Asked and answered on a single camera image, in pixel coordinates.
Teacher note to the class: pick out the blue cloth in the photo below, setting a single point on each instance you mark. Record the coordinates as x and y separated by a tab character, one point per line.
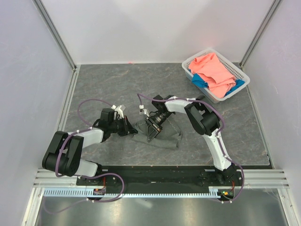
220	90

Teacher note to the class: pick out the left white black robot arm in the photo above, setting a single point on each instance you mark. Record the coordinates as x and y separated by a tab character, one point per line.
63	156

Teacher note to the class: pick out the slotted cable duct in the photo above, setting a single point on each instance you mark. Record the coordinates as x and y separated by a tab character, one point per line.
94	193

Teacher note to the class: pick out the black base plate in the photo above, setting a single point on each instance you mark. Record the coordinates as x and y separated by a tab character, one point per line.
199	175

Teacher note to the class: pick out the grey cloth napkin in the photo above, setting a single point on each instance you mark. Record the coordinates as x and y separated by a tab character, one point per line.
168	138

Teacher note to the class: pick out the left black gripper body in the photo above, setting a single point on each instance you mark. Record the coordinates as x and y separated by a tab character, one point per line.
119	127

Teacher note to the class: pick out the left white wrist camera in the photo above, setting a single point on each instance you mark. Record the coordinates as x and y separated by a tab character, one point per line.
119	111

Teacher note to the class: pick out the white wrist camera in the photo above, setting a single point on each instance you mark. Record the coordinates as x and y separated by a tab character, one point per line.
143	111
119	111

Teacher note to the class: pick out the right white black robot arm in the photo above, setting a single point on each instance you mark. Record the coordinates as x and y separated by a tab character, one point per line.
204	120

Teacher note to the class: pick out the salmon pink cloth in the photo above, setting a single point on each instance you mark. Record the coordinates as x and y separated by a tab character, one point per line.
210	66

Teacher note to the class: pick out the white plastic basket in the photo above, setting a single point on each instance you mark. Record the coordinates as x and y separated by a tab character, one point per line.
229	66

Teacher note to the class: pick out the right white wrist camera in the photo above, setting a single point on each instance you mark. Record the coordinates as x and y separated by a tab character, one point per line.
143	111

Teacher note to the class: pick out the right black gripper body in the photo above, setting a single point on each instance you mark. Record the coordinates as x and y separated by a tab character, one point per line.
158	120

